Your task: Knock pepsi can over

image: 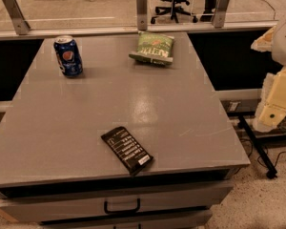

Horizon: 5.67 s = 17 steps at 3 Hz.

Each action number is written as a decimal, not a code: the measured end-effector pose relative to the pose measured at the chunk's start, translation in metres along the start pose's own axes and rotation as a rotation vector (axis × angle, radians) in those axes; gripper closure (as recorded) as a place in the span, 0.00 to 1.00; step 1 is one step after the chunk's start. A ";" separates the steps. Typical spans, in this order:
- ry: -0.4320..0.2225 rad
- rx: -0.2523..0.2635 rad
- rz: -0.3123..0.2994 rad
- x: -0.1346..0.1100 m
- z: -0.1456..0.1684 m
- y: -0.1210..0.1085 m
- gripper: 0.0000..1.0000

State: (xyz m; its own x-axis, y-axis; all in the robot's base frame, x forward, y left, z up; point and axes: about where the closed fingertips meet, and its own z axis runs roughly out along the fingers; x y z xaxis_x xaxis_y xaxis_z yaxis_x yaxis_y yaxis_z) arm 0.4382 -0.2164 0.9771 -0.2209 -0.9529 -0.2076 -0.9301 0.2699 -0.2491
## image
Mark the black drawer handle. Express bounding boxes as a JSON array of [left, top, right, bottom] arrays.
[[103, 198, 141, 215]]

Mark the metal bracket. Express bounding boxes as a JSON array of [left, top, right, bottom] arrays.
[[212, 0, 230, 28], [2, 0, 31, 35], [136, 0, 148, 31]]

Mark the lower grey drawer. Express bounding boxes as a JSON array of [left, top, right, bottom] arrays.
[[42, 210, 212, 229]]

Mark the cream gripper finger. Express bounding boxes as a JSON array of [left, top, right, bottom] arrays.
[[251, 27, 275, 52], [253, 67, 286, 133]]

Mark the left metal bracket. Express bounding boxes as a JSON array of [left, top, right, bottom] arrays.
[[2, 0, 31, 35]]

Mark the blue pepsi can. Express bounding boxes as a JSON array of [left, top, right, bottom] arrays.
[[53, 35, 83, 77]]

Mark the green chip bag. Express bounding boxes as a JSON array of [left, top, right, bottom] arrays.
[[129, 31, 174, 66]]

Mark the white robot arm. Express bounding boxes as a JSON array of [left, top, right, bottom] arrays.
[[251, 14, 286, 133]]

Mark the middle metal bracket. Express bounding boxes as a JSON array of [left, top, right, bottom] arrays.
[[136, 0, 148, 31]]

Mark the black snack bar wrapper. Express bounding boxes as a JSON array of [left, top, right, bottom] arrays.
[[101, 126, 153, 177]]

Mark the grey metal rail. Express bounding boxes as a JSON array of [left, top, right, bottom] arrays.
[[0, 21, 276, 41]]

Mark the black stand leg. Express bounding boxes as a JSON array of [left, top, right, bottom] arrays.
[[238, 115, 277, 179]]

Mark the grey drawer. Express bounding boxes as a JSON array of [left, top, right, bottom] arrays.
[[42, 210, 212, 229], [0, 180, 233, 222]]

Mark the upper grey drawer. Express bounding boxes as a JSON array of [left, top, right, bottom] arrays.
[[0, 180, 233, 222]]

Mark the right metal bracket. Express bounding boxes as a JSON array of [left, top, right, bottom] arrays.
[[212, 0, 230, 28]]

